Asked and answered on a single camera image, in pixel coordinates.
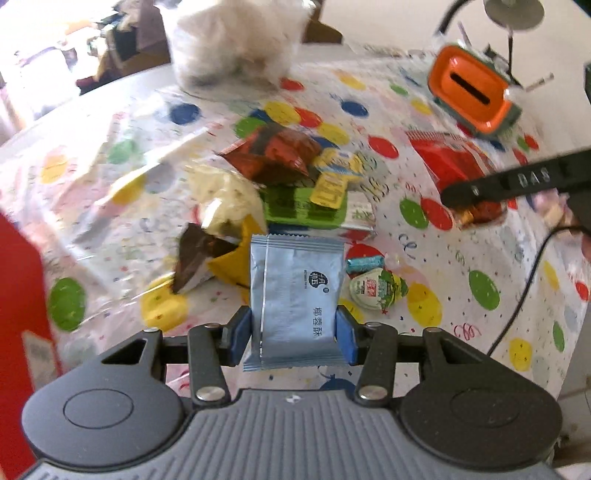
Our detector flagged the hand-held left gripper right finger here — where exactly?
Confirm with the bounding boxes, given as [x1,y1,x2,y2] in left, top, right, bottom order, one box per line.
[336,305,492,408]

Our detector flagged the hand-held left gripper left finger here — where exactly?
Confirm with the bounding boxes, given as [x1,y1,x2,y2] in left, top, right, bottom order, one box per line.
[99,306,253,408]

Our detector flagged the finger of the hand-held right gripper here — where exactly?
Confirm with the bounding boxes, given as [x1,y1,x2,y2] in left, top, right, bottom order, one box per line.
[441,148,591,207]

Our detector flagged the light blue snack packet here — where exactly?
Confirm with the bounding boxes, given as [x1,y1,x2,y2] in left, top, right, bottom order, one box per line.
[243,233,347,372]

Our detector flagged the red cardboard box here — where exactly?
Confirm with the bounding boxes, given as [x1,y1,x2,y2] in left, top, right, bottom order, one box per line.
[0,212,63,384]

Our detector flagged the gold brown candy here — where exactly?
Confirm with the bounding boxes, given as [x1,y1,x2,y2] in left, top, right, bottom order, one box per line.
[455,200,507,230]

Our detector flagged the green jelly cup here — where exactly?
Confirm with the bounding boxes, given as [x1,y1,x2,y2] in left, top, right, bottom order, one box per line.
[348,268,409,311]

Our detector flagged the red snack bag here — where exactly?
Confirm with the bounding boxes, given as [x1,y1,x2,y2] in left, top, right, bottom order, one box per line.
[406,130,500,195]

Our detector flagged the yellow snack packet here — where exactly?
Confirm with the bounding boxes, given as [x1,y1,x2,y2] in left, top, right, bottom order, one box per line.
[205,215,269,289]

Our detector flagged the teal wrapped candy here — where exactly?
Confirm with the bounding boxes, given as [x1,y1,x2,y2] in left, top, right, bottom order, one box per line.
[346,255,385,274]

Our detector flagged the dark brown triangular packet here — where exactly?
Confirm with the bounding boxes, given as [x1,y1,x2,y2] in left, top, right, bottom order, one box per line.
[172,223,237,295]

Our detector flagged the orange green device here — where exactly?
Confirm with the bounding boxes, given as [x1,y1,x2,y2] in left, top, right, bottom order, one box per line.
[427,44,522,137]

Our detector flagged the polka dot tablecloth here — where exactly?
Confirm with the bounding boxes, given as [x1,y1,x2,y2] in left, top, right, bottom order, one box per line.
[0,44,591,402]

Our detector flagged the cream snack bag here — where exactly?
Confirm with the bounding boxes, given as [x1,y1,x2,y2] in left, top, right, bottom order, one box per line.
[187,166,267,241]

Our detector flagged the green snack packet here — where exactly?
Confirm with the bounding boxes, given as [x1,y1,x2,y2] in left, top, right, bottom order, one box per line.
[259,185,376,239]

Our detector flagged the small yellow packet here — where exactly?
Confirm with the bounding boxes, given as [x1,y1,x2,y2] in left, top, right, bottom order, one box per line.
[314,148,365,178]
[309,173,352,207]

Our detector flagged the desk lamp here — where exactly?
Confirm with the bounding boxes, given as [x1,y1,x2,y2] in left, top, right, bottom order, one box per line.
[434,0,555,90]

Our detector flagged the clear plastic bag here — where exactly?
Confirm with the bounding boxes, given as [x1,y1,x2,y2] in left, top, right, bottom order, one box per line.
[69,115,225,247]

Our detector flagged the brown red snack packet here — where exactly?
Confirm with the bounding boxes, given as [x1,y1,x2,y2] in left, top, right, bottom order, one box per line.
[215,124,321,185]

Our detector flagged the wooden chair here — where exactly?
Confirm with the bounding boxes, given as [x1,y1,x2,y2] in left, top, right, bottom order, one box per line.
[304,19,346,45]

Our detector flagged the white plastic bag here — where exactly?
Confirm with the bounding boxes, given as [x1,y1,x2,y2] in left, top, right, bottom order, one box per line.
[166,0,308,93]

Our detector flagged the dark sofa with cloth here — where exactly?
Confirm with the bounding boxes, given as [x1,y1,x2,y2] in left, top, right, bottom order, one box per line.
[74,0,171,93]

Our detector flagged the black cable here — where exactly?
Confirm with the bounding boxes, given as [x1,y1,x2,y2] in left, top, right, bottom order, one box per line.
[487,225,588,357]

